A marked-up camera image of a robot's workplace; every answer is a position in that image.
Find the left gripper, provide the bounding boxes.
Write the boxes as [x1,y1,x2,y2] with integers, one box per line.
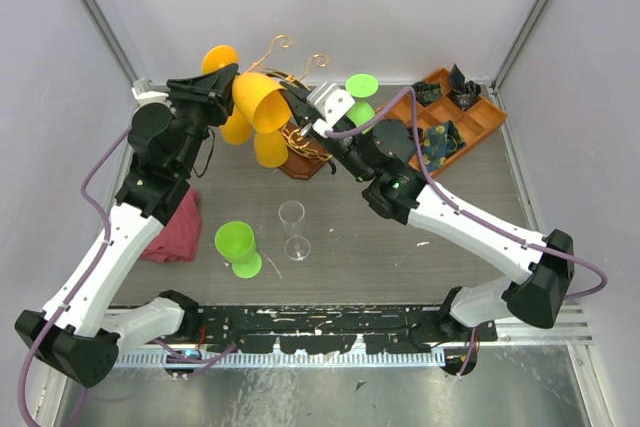
[167,63,245,175]

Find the orange goblet front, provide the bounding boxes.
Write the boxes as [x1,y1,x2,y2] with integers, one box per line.
[201,45,291,134]

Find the orange goblet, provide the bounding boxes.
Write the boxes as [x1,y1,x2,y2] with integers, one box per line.
[254,130,288,168]
[219,109,253,145]
[201,45,291,134]

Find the green goblet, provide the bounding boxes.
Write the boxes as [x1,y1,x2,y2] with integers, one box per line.
[345,73,379,127]
[214,221,262,279]

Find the green goblet front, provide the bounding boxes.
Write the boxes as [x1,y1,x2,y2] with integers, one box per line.
[214,221,262,279]

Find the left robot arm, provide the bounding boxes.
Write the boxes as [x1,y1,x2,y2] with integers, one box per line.
[15,63,239,388]

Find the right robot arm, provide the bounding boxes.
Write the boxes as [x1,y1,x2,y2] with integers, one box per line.
[283,83,574,341]

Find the clear champagne flute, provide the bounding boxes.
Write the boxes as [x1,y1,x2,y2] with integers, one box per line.
[278,200,311,261]

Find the dark rolled cloth in tray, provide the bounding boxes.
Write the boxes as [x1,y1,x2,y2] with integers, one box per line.
[412,81,442,106]

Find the blue yellow patterned cloth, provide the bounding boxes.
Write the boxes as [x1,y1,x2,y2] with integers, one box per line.
[421,120,466,173]

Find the dark folded cloth in tray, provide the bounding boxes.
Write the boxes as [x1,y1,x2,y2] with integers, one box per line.
[448,64,481,111]

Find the red cloth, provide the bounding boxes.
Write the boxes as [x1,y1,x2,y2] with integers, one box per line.
[139,188,202,263]

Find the wooden compartment tray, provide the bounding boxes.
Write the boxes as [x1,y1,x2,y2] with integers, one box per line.
[374,66,507,179]

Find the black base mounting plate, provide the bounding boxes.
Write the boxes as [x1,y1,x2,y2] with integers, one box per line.
[142,302,499,356]

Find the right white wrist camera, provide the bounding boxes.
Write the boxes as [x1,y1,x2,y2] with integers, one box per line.
[306,81,355,138]

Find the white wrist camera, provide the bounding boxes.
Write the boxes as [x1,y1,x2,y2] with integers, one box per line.
[306,81,355,138]
[131,78,168,105]

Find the gold wire wine glass rack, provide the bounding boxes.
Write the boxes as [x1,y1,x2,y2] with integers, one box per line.
[247,34,337,181]

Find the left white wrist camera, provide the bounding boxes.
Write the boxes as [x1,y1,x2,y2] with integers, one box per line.
[131,78,168,105]

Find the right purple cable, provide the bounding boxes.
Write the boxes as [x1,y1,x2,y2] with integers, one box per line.
[324,86,609,378]

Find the purple cable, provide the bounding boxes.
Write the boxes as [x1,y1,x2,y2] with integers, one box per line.
[324,86,609,378]
[19,126,239,423]

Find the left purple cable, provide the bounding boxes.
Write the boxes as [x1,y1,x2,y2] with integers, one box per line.
[19,126,239,423]

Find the slotted cable duct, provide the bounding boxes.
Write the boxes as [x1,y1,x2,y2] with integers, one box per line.
[115,347,445,368]

